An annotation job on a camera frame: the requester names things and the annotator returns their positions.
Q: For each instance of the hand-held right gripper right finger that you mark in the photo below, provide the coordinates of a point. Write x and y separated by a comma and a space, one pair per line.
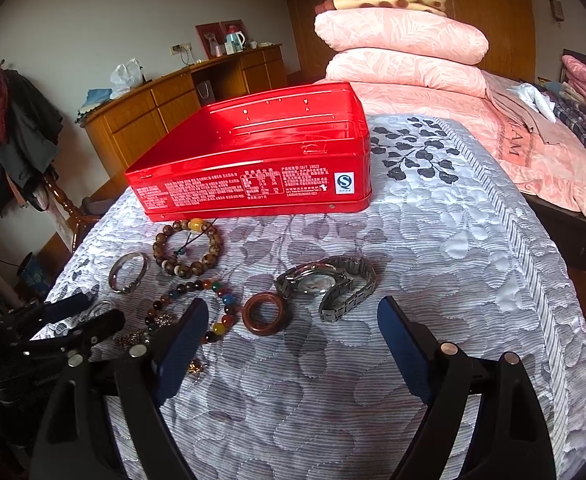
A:
404, 355

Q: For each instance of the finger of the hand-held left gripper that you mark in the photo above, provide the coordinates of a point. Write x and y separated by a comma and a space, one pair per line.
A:
65, 306
100, 324

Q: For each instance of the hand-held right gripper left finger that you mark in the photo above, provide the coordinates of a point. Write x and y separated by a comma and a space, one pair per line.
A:
180, 355

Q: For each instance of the silver bangle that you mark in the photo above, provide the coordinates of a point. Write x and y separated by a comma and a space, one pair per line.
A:
123, 287

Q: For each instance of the silver metal wristwatch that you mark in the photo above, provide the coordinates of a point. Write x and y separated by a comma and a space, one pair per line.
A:
318, 282

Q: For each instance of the red tin box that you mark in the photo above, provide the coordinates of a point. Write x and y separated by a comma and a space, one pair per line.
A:
253, 160

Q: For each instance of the small gold trinket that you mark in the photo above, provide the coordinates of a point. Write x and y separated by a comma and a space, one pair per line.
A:
196, 368

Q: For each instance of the blue container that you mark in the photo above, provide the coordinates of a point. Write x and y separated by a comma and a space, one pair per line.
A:
34, 271

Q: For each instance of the wooden coat rack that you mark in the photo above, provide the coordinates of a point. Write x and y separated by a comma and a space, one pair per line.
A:
70, 210

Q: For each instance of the dark hanging clothes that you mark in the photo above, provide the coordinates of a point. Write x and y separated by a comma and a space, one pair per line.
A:
23, 135

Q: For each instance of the blue cloth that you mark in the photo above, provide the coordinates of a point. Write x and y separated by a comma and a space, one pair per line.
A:
93, 102

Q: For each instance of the wooden dresser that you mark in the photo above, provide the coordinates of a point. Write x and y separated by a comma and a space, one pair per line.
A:
143, 115

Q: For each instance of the pink quilt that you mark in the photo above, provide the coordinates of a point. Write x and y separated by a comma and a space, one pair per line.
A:
548, 170

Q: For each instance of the white plastic bag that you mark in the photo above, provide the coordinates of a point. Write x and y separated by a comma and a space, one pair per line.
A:
125, 77

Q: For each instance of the grey paper bag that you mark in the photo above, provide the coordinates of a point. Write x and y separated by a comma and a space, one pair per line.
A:
206, 91

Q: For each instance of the taupe lettered blanket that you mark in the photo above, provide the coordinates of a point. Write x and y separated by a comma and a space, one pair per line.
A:
518, 120

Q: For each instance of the pink leaf-pattern pillow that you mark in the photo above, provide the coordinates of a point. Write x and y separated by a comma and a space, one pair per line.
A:
398, 35
403, 72

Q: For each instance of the white cloth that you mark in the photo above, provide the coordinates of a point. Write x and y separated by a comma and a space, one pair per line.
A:
535, 97

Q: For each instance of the white and teal kettle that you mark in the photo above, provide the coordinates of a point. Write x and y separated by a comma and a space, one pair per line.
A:
235, 39

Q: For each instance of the dark wooden bed frame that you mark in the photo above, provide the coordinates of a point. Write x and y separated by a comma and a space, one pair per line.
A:
568, 230

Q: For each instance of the wall socket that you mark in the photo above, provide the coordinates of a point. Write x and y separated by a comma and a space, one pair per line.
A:
180, 48

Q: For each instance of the red picture frame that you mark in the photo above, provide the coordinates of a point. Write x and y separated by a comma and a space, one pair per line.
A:
208, 35

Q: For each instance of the wall switch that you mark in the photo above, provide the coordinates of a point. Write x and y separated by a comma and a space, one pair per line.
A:
556, 10

